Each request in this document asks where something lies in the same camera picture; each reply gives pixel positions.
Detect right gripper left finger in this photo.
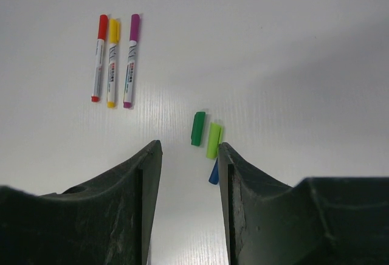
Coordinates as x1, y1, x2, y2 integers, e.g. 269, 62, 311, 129
1, 140, 162, 264

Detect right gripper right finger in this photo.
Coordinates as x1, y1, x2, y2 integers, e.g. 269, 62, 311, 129
218, 143, 388, 264

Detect blue pen cap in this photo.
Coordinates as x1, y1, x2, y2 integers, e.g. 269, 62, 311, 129
208, 160, 219, 185

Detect light green pen cap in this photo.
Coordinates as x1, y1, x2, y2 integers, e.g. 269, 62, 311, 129
206, 122, 224, 159

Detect yellow marker pen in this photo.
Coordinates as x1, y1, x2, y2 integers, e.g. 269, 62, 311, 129
106, 19, 120, 108

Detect red marker pen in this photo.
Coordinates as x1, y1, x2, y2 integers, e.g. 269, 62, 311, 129
91, 15, 108, 103

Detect magenta marker pen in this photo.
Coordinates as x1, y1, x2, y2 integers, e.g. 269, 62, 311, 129
123, 14, 141, 109

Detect dark green pen cap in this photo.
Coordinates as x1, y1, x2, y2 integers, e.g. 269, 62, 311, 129
190, 111, 207, 146

